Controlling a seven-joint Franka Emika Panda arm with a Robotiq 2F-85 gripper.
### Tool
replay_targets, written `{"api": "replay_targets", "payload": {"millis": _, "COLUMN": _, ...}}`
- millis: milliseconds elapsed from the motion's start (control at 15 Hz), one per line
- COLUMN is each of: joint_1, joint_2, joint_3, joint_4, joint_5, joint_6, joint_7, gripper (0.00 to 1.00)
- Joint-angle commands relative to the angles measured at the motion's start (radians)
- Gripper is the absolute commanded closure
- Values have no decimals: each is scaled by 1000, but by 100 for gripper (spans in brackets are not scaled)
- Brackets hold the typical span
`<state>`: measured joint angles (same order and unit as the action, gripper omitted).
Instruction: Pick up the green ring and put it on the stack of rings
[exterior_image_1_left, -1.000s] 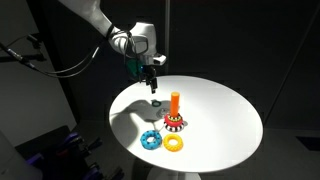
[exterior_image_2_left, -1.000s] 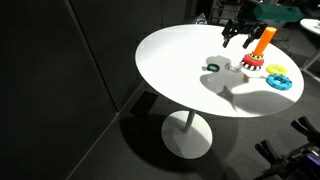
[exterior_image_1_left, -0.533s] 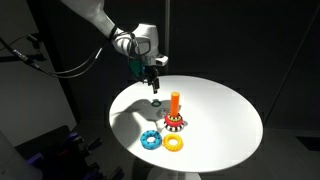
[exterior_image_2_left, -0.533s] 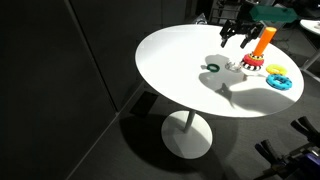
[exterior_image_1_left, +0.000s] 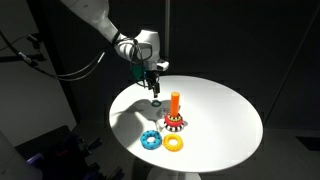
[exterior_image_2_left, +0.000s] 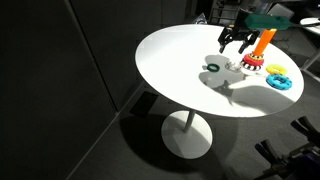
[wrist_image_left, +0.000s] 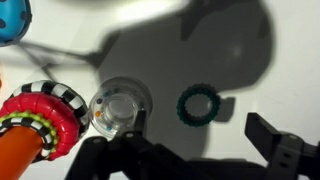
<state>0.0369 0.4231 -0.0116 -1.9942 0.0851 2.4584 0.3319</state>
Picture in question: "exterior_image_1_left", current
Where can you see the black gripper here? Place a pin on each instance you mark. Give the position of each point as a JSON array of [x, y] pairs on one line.
[[150, 74]]

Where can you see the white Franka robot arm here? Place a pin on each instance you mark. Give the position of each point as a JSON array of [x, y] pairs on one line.
[[100, 20]]

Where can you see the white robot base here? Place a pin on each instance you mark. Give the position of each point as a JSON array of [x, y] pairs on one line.
[[13, 163]]

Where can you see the orange stacking peg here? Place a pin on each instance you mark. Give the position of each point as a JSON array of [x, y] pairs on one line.
[[175, 103]]

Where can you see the grey vertical pole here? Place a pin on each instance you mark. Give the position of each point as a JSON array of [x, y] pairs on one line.
[[167, 20]]

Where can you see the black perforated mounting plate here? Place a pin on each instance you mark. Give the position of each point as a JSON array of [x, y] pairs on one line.
[[56, 166]]

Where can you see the teal camera mount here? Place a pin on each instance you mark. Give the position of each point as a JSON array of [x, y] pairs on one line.
[[137, 71]]

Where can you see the white table pedestal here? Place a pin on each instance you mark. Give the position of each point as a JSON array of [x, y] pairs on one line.
[[173, 175]]

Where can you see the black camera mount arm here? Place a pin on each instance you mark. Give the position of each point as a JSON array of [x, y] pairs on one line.
[[23, 57]]

